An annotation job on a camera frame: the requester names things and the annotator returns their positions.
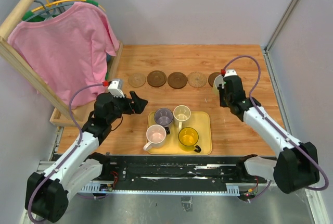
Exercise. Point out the pink ceramic mug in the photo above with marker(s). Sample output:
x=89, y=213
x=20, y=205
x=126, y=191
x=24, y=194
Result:
x=155, y=135

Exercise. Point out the pink t-shirt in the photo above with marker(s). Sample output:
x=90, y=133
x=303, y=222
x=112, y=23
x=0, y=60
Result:
x=69, y=51

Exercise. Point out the cream ceramic mug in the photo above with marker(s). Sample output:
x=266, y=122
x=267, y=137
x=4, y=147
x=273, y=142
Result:
x=181, y=116

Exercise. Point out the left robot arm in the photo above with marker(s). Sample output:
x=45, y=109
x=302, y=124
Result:
x=48, y=193

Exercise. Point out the yellow glass mug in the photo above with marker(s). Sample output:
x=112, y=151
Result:
x=188, y=140

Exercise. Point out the aluminium corner post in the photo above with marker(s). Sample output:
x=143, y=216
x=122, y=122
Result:
x=284, y=19

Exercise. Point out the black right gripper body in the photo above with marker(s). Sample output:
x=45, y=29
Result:
x=225, y=99

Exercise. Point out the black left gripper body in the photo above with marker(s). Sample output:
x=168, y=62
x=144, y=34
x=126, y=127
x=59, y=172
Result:
x=122, y=106

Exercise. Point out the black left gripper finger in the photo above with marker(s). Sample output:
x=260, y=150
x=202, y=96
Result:
x=136, y=101
x=143, y=105

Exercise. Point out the woven rattan coaster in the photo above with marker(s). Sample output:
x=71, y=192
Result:
x=137, y=80
x=197, y=79

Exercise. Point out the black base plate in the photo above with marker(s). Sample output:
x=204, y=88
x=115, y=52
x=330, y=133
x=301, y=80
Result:
x=147, y=170

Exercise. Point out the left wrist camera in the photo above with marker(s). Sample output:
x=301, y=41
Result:
x=115, y=88

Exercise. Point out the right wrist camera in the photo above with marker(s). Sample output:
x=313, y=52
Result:
x=228, y=72

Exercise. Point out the grey slotted cable duct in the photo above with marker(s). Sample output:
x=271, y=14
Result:
x=203, y=188

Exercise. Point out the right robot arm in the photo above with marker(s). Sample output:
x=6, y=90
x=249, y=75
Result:
x=295, y=166

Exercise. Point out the purple glass mug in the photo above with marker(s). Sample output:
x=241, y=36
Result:
x=163, y=117

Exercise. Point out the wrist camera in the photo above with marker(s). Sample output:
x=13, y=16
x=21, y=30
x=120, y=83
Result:
x=115, y=88
x=228, y=72

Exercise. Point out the white green-handled mug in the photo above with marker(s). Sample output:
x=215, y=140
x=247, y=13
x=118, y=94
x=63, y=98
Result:
x=218, y=83

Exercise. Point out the brown ceramic coaster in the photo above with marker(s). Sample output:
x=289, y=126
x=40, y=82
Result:
x=156, y=78
x=177, y=80
x=212, y=77

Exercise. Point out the wooden clothes rack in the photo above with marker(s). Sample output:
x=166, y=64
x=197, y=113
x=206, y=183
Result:
x=68, y=116

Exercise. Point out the grey-blue clothes hanger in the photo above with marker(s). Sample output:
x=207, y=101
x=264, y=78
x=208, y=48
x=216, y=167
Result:
x=47, y=12

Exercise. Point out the teal garment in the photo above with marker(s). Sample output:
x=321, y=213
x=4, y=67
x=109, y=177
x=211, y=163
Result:
x=110, y=58

